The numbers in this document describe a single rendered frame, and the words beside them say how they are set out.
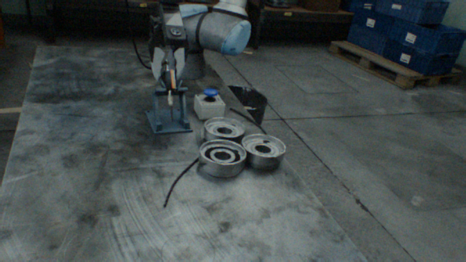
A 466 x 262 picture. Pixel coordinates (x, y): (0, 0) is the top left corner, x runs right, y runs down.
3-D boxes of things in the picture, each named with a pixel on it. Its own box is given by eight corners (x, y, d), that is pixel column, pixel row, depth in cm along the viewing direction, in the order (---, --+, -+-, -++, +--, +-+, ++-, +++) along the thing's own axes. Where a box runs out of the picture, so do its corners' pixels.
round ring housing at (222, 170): (217, 185, 83) (219, 168, 81) (188, 161, 90) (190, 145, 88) (253, 171, 90) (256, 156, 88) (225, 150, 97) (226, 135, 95)
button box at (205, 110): (223, 118, 112) (225, 103, 109) (200, 120, 109) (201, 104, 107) (216, 107, 118) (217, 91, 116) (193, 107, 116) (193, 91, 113)
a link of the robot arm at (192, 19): (181, 37, 143) (184, -2, 137) (214, 46, 139) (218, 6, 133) (162, 44, 134) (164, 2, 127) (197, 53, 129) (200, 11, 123)
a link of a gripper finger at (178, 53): (182, 72, 109) (177, 39, 104) (187, 80, 104) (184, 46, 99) (170, 74, 108) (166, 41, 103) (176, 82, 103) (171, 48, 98)
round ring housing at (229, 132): (218, 126, 107) (220, 113, 105) (251, 140, 102) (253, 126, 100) (194, 140, 99) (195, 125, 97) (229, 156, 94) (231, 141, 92)
